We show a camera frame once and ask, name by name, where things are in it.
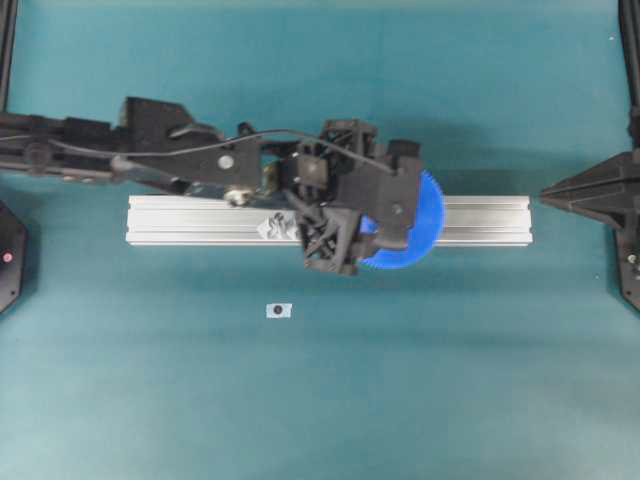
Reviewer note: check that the white tape marker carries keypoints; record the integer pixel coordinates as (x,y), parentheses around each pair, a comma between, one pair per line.
(278,310)

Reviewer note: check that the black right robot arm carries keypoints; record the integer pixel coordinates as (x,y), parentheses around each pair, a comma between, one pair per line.
(160,145)

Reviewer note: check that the black frame post left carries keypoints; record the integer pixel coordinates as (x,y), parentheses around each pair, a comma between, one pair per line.
(8,17)

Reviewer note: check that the black frame post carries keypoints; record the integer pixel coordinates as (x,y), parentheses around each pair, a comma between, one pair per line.
(628,15)
(8,17)

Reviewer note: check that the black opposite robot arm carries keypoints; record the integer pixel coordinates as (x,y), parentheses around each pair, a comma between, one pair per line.
(607,192)

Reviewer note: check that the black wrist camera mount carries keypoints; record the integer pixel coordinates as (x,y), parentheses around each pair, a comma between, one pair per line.
(386,190)

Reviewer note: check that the large blue plastic gear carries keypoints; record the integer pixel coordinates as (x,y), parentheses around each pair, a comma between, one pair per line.
(427,229)

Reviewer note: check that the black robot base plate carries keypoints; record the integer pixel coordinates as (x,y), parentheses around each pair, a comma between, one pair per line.
(627,265)

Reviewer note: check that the silver aluminium extrusion rail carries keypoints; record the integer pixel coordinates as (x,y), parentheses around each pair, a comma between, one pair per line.
(471,221)

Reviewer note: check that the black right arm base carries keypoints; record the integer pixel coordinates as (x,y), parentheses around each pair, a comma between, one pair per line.
(13,247)

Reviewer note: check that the grey shaft bracket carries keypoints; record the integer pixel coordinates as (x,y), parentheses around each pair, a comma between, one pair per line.
(280,226)

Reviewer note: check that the black frame post right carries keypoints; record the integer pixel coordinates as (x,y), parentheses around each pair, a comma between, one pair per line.
(628,15)

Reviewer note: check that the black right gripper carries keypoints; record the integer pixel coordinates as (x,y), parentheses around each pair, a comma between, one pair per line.
(328,229)

